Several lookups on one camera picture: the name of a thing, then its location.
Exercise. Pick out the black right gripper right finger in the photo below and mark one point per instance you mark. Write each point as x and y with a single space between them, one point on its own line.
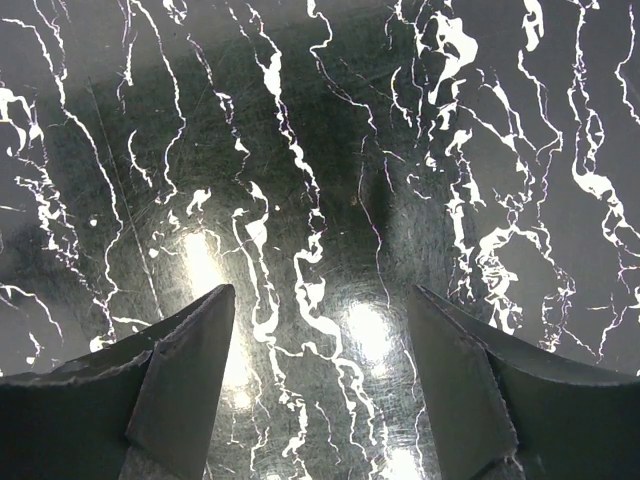
501 408

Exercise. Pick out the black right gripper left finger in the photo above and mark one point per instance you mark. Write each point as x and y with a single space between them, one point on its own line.
155 391

